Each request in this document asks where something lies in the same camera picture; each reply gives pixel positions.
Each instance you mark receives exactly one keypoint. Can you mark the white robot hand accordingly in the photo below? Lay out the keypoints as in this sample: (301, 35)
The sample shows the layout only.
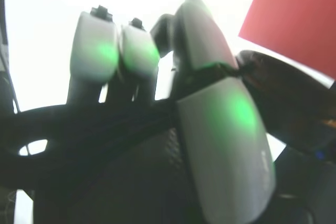
(223, 142)

